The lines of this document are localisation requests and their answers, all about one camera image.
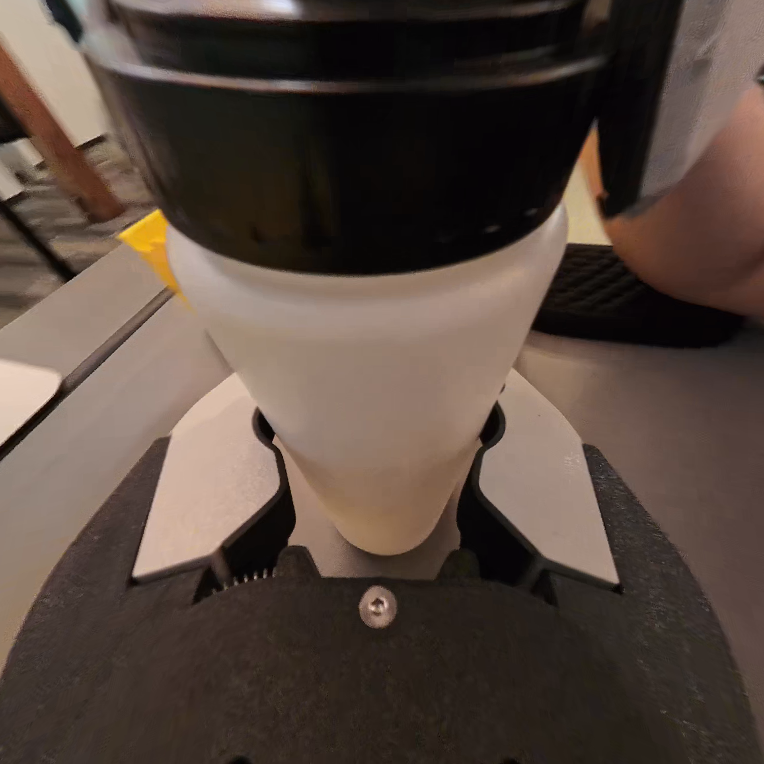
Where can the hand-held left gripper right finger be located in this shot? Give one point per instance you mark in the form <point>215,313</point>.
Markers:
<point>549,501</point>

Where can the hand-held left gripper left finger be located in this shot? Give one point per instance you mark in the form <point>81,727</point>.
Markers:
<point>203,495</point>

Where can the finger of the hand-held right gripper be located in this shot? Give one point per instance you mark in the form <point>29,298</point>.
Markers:
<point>686,89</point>

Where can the white plastic bottle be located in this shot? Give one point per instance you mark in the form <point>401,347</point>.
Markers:
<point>370,388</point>

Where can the yellow plastic bin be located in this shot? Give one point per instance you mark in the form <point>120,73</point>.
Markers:
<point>155,250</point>

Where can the black bottle lid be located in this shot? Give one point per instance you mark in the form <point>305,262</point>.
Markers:
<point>346,149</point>

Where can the person's right forearm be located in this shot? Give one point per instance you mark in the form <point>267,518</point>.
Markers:
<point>704,239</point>

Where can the black mesh wrist pad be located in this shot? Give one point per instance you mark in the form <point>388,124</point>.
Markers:
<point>626,298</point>

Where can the black table leg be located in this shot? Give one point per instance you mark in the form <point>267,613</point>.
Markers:
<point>36,239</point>

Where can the wooden easel leg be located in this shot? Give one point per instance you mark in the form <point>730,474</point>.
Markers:
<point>59,137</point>

